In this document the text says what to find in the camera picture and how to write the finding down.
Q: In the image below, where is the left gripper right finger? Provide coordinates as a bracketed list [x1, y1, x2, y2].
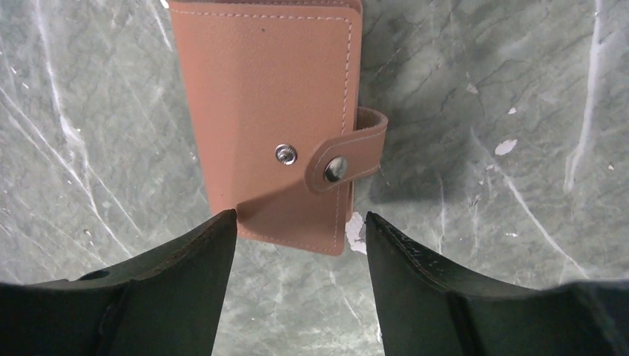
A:
[366, 213, 628, 355]

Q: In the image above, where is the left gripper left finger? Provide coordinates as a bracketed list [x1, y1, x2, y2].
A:
[1, 210, 237, 355]

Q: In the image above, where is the brown card holder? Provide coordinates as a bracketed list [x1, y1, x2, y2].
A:
[169, 1, 388, 256]

